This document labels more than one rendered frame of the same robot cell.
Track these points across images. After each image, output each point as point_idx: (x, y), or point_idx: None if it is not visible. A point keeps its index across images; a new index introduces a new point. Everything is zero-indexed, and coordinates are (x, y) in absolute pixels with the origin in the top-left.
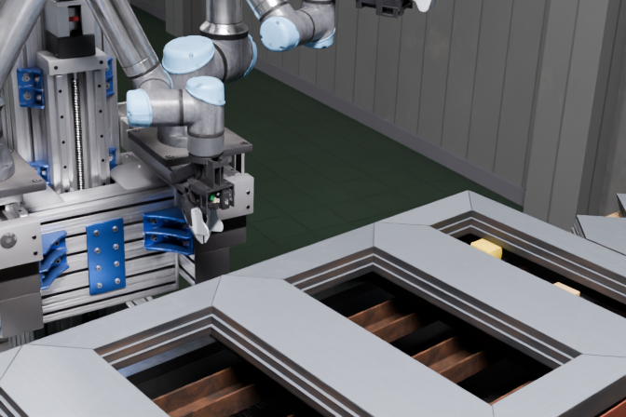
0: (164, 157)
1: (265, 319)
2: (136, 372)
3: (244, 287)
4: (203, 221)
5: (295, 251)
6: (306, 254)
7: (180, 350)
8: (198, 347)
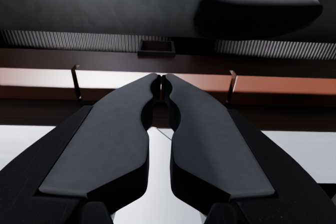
0: None
1: (127, 223)
2: (45, 31)
3: (157, 170)
4: (173, 115)
5: (327, 136)
6: (327, 152)
7: (116, 24)
8: (140, 34)
